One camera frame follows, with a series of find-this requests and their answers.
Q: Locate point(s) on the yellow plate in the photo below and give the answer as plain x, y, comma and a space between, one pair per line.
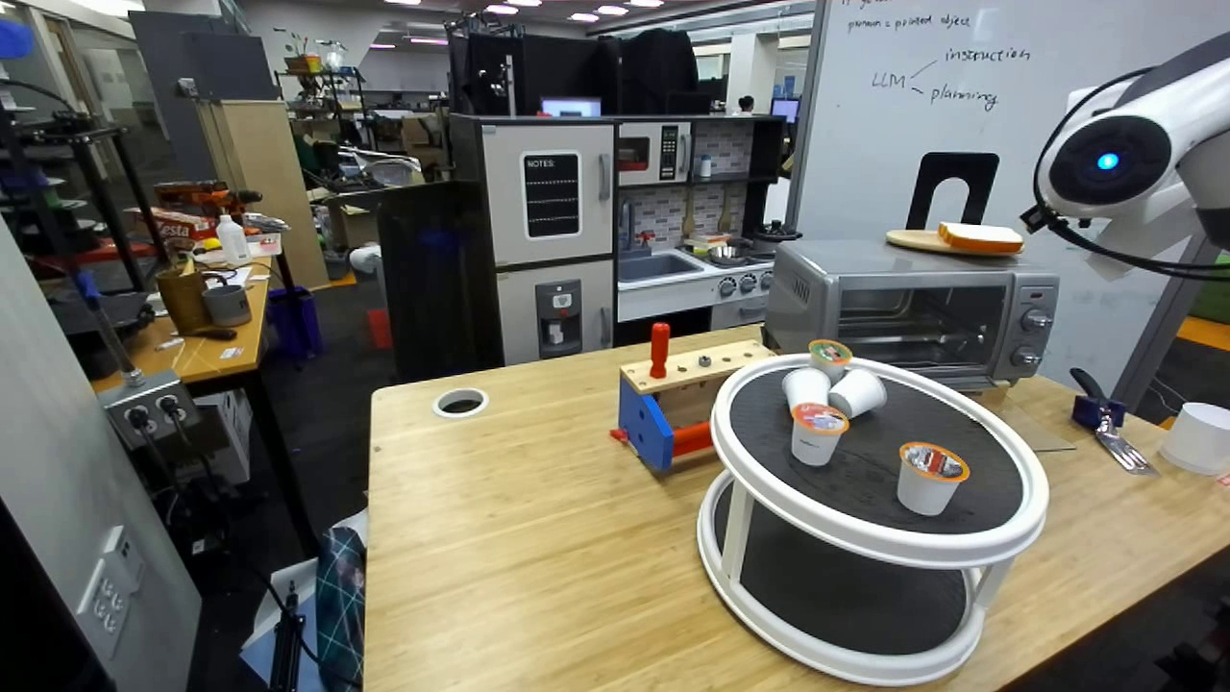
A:
983, 234

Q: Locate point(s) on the silver toaster oven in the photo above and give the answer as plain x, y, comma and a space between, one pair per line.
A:
820, 273

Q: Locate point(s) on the wooden toy tool bench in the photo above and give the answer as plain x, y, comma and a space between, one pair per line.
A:
666, 415

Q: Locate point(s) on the white table grommet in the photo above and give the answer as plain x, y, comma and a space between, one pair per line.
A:
461, 402

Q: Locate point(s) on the white toy kitchen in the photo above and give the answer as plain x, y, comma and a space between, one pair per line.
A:
551, 194

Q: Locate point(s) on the computer monitor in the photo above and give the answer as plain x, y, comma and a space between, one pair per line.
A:
570, 107

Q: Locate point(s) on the round wooden plate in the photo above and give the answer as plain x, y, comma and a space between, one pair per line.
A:
917, 241

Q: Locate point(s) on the blue bin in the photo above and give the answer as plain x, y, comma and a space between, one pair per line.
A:
293, 324

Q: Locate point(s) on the white two-tier turntable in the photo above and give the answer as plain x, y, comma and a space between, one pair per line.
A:
884, 540

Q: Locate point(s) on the black arched stand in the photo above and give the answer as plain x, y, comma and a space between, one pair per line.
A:
920, 194

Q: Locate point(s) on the whiteboard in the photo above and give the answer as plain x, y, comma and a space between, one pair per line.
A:
896, 126

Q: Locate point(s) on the plaid cloth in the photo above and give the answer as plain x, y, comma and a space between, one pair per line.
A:
340, 608

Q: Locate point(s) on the white bottle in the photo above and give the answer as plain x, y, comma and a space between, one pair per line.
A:
233, 241

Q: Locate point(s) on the wooden side desk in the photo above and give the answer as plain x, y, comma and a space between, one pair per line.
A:
204, 349

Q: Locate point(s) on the brown cardboard box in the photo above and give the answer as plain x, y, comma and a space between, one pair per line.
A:
182, 299

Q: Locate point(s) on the grey outlet box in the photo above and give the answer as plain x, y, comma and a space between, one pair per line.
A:
150, 410

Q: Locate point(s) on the grey panel with outlet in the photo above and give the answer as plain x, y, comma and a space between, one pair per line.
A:
62, 512

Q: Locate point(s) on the white mug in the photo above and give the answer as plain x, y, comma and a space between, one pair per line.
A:
1198, 442

